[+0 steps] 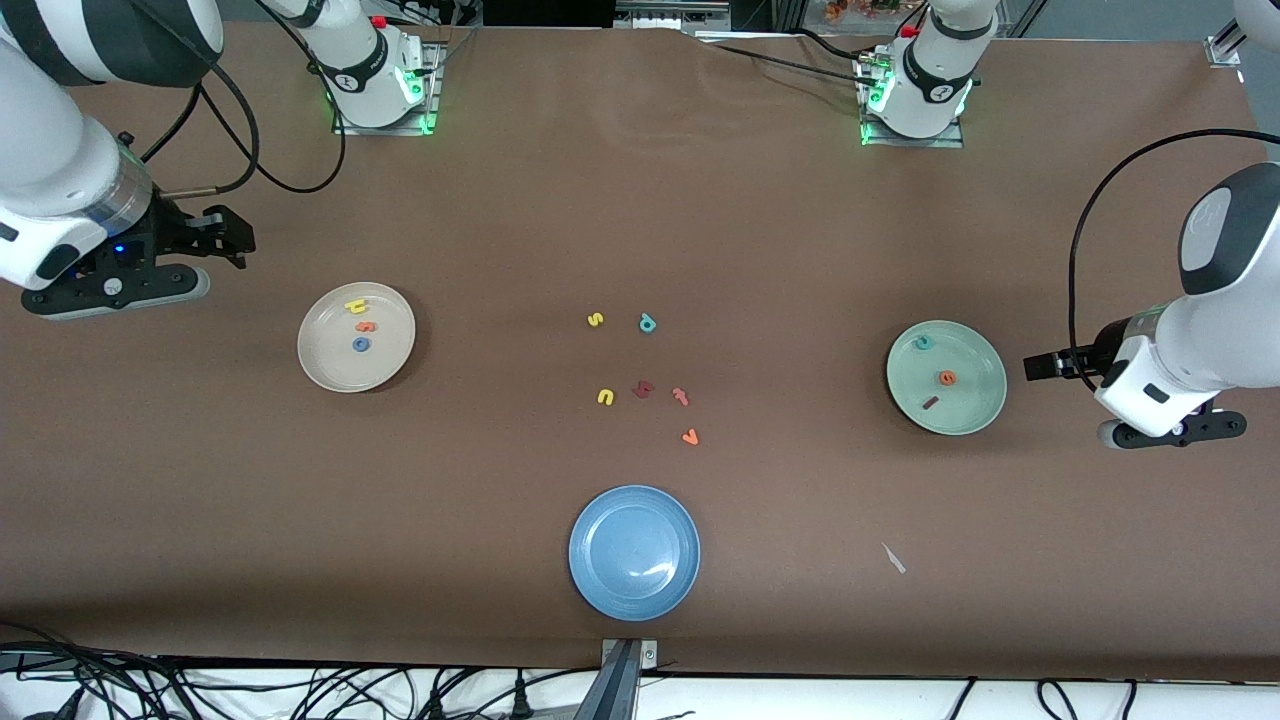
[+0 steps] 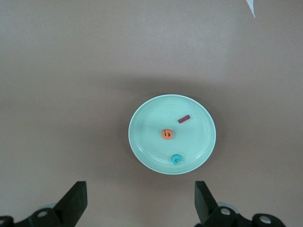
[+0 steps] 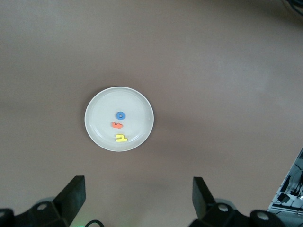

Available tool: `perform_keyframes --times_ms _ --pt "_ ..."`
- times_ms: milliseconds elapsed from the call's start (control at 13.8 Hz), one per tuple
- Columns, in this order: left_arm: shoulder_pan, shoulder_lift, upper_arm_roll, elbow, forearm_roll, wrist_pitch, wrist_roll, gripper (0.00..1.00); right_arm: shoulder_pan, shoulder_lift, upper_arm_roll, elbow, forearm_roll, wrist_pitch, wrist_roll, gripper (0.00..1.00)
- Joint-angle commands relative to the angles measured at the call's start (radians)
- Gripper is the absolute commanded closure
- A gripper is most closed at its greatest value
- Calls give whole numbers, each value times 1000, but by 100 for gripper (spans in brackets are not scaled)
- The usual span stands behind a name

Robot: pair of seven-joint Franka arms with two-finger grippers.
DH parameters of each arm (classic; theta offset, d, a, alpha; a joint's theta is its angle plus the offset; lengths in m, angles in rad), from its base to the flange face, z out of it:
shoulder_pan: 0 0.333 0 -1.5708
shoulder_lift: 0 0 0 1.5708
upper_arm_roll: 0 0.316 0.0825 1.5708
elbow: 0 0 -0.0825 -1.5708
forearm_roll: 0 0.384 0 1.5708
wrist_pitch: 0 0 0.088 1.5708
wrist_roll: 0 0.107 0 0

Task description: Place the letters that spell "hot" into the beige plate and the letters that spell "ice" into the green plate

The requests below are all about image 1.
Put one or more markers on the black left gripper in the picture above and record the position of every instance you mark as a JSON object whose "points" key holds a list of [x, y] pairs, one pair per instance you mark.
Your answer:
{"points": [[1082, 361]]}

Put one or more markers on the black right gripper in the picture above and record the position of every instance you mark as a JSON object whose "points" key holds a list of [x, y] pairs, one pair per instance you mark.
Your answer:
{"points": [[172, 238]]}

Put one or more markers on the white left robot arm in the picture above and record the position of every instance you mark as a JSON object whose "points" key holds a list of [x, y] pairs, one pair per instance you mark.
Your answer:
{"points": [[1200, 335]]}

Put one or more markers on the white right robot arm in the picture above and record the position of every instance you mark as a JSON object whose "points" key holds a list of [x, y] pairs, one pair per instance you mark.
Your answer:
{"points": [[50, 150]]}

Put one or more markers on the green round plate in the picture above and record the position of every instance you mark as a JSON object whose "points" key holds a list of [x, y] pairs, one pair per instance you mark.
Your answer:
{"points": [[965, 405]]}

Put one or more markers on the beige round plate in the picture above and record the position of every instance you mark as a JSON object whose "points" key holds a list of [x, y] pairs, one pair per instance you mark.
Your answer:
{"points": [[355, 365]]}

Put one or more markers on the small white paper scrap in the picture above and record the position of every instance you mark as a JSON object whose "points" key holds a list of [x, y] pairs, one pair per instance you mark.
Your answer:
{"points": [[893, 558]]}

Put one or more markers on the table cover sheet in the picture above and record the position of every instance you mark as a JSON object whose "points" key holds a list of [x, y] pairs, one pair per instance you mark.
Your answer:
{"points": [[200, 500]]}

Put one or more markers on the orange flower decoration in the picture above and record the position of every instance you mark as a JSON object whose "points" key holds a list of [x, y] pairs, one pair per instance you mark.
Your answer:
{"points": [[860, 8]]}

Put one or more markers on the blue round plate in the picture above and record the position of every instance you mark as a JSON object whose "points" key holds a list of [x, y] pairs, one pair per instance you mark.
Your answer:
{"points": [[634, 553]]}

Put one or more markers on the grey power strip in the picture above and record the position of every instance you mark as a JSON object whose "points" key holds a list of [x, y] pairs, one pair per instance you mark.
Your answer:
{"points": [[670, 15]]}

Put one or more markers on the black power plug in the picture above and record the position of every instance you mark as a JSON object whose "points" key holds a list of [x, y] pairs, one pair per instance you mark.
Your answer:
{"points": [[520, 700], [435, 705]]}

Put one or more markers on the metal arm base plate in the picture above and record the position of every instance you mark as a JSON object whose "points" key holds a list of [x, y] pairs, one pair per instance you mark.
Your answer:
{"points": [[380, 131], [900, 143]]}

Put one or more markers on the metal table corner bracket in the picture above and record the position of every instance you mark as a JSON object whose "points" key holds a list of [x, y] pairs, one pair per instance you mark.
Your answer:
{"points": [[1225, 55]]}

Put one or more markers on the aluminium frame post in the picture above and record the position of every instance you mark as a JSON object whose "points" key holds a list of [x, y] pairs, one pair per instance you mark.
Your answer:
{"points": [[788, 12]]}

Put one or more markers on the metal clamp bracket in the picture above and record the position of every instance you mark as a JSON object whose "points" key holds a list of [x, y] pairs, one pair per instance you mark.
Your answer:
{"points": [[648, 655]]}

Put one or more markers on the grey camera mount pole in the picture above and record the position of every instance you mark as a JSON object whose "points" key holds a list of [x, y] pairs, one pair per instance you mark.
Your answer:
{"points": [[612, 695]]}

